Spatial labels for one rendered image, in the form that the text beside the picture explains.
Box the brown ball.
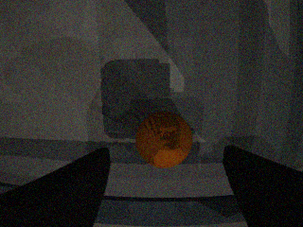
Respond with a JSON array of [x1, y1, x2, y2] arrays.
[[148, 111, 192, 159]]

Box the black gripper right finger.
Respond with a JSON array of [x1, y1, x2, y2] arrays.
[[223, 145, 303, 227]]

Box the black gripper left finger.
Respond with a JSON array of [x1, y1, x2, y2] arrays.
[[0, 148, 111, 227]]

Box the low clear glass walls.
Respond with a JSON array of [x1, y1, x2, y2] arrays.
[[0, 0, 303, 198]]

